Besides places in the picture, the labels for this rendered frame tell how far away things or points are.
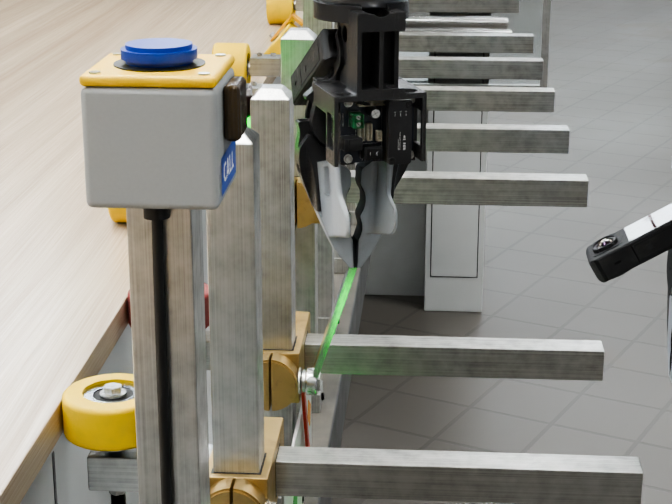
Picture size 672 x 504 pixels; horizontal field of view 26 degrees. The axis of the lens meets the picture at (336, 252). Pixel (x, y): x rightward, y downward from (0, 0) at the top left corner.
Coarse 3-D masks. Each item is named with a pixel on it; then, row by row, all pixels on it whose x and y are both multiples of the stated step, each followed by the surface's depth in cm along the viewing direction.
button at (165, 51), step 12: (120, 48) 76; (132, 48) 75; (144, 48) 74; (156, 48) 74; (168, 48) 74; (180, 48) 75; (192, 48) 76; (132, 60) 75; (144, 60) 74; (156, 60) 74; (168, 60) 74; (180, 60) 75; (192, 60) 76
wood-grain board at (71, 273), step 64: (0, 0) 342; (64, 0) 342; (128, 0) 342; (192, 0) 342; (256, 0) 342; (0, 64) 259; (64, 64) 259; (0, 128) 209; (64, 128) 209; (0, 192) 175; (64, 192) 175; (0, 256) 151; (64, 256) 151; (0, 320) 132; (64, 320) 132; (128, 320) 139; (0, 384) 118; (64, 384) 118; (0, 448) 106
